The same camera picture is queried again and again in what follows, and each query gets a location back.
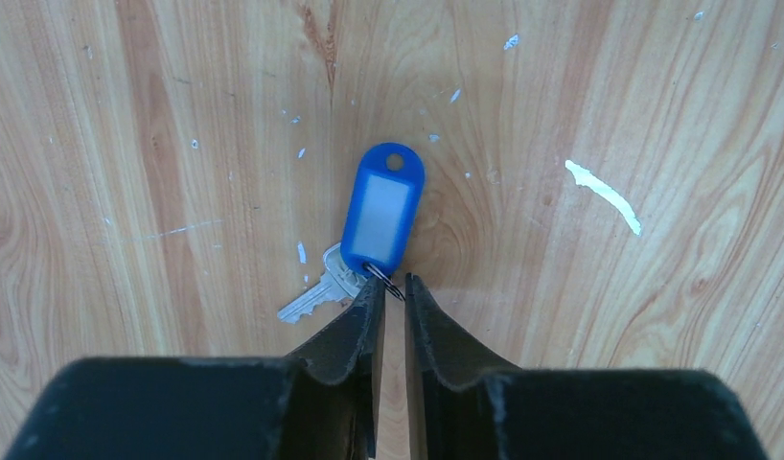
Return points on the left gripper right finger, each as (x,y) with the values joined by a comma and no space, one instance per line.
(467,402)

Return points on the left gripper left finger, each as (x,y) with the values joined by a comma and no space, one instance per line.
(320,401)

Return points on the blue tag key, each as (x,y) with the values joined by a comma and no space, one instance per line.
(384,201)

